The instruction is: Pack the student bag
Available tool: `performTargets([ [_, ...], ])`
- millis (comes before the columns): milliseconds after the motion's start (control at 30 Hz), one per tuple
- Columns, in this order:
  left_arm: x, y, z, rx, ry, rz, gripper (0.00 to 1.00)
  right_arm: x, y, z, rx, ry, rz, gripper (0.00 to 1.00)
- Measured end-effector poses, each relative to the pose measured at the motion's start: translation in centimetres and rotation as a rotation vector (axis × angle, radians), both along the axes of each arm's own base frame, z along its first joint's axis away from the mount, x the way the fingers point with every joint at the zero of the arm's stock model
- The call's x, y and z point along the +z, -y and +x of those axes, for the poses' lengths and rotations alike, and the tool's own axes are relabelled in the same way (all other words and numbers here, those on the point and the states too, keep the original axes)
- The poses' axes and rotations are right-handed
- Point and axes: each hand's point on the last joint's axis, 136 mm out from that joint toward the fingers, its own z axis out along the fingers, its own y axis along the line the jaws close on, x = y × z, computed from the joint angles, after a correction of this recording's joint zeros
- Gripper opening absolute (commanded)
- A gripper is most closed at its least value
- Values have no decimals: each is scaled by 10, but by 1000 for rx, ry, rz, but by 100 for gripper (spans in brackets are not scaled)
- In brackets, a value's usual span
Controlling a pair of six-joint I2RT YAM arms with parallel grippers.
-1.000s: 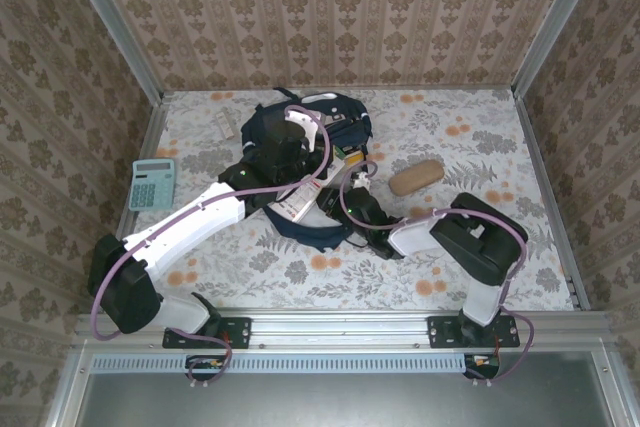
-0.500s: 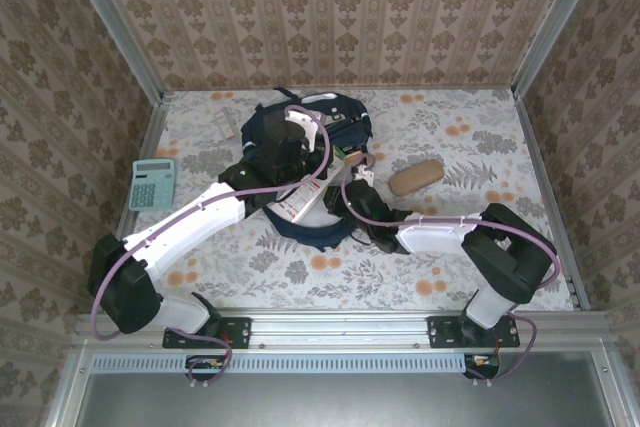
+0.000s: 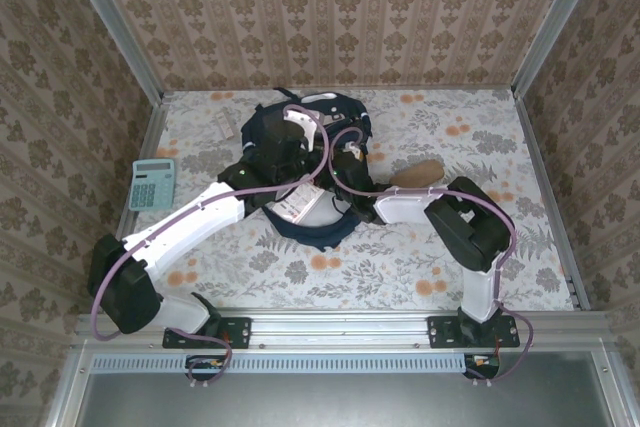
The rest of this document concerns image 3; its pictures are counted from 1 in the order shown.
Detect grey metal sheet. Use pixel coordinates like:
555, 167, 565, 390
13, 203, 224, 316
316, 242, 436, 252
74, 351, 616, 427

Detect aluminium frame rail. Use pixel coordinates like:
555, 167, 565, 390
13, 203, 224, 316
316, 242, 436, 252
74, 311, 614, 348

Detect white red stationery package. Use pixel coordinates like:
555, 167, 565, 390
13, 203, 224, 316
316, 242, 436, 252
276, 181, 326, 224

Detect grey slotted cable duct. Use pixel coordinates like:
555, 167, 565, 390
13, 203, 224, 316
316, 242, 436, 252
92, 352, 471, 374

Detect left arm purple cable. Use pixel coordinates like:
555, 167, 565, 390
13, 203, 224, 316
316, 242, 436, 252
91, 104, 331, 388

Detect small white eraser box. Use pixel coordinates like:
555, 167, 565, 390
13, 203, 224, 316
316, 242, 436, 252
215, 111, 236, 139

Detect aluminium frame post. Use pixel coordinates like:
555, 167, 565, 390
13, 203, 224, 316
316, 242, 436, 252
59, 0, 166, 103
509, 0, 609, 98

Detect tan pencil pouch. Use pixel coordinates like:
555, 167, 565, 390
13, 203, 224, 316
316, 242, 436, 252
389, 159, 446, 191

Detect navy blue backpack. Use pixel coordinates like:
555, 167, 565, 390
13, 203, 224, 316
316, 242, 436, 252
239, 86, 374, 252

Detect teal calculator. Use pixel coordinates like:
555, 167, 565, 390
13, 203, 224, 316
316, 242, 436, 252
129, 157, 177, 212

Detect floral tablecloth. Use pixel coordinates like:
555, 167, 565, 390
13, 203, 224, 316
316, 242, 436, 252
109, 89, 576, 316

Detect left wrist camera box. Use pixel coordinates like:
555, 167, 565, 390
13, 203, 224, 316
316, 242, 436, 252
282, 109, 321, 151

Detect aluminium side rail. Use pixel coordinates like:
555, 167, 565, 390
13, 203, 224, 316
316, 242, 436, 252
94, 94, 166, 313
509, 89, 594, 311

